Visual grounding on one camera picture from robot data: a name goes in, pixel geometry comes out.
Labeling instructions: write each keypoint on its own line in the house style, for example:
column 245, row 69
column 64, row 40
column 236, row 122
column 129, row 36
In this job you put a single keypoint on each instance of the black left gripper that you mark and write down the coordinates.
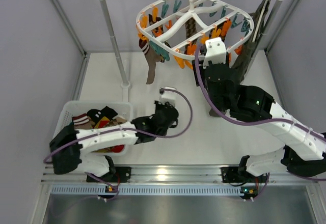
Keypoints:
column 160, row 109

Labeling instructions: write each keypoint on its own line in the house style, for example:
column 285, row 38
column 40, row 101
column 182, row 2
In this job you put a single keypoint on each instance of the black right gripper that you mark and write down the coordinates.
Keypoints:
column 214, row 68

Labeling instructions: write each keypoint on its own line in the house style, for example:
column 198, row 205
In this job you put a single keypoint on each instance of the beige brown argyle sock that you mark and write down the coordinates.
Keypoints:
column 116, row 121

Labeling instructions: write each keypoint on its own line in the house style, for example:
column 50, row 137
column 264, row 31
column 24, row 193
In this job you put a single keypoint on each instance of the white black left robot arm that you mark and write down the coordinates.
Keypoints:
column 75, row 149

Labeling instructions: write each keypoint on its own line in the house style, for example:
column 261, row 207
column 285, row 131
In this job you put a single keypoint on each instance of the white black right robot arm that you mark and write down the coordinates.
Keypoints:
column 303, row 150

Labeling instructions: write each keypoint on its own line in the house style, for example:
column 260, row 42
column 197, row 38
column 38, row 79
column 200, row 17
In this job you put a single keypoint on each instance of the white round clip hanger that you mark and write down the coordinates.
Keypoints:
column 150, row 16

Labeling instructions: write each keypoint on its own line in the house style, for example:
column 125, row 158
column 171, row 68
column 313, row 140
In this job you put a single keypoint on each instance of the dark yellow argyle sock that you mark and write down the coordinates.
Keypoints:
column 220, row 30

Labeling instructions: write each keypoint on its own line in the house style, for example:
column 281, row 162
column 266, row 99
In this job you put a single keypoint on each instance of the red sock in basket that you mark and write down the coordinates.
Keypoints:
column 113, row 149

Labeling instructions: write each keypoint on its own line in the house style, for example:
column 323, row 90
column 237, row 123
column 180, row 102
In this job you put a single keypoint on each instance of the brown black argyle sock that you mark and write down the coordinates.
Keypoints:
column 190, row 28

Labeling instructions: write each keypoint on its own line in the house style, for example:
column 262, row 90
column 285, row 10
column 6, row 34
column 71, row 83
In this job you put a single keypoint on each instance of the olive green hanging garment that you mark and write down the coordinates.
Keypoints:
column 252, row 43

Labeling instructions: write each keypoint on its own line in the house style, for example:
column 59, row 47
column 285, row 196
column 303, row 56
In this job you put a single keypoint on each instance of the black sock in basket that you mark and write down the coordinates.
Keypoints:
column 96, row 115

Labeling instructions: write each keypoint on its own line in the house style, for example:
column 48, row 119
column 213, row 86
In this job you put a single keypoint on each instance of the tan sock with maroon stripes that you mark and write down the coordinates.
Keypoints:
column 82, row 122

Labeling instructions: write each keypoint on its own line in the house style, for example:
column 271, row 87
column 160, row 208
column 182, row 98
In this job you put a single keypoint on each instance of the white plastic laundry basket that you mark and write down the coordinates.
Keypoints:
column 113, row 135

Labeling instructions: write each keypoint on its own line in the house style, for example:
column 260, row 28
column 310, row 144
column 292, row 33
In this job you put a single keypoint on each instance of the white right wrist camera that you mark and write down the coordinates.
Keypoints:
column 215, row 52

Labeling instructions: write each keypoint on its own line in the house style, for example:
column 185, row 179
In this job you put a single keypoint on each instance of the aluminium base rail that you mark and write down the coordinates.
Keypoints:
column 172, row 174

